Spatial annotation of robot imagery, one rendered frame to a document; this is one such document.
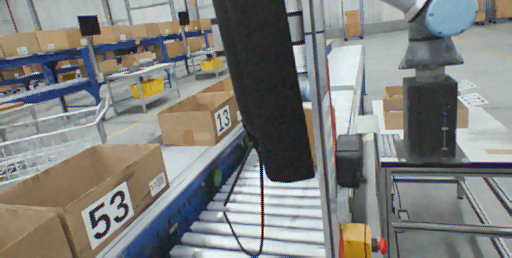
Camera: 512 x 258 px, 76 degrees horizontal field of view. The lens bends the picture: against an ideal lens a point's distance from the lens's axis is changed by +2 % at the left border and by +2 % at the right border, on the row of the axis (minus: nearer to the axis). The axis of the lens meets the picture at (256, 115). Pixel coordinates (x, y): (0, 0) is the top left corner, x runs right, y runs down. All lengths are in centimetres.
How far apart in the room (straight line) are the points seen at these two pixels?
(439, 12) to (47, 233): 124
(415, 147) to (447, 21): 54
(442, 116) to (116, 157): 127
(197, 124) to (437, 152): 104
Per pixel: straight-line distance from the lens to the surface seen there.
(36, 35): 668
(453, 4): 125
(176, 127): 159
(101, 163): 137
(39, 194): 123
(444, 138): 153
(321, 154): 77
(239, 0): 29
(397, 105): 214
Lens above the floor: 141
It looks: 16 degrees down
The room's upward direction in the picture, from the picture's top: 8 degrees counter-clockwise
